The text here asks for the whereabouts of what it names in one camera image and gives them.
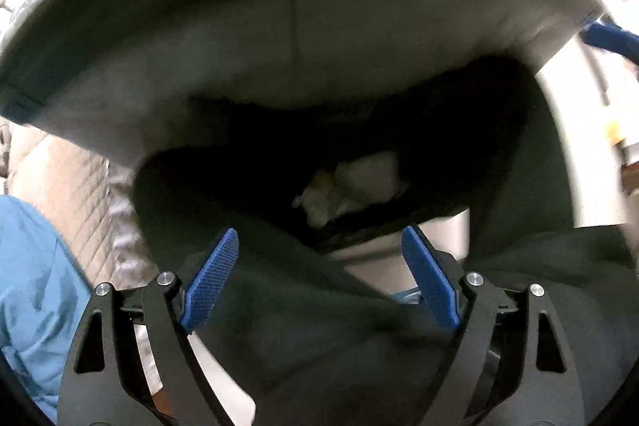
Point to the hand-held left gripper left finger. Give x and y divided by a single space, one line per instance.
209 281

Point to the person's blue pants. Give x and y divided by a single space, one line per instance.
35 296

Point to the dark green garment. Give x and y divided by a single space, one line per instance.
324 331

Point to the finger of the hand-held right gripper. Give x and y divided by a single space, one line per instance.
611 39

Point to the white washing machine drum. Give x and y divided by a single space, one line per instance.
279 31

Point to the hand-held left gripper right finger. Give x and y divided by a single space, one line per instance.
429 281

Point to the white paper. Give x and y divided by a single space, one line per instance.
349 189

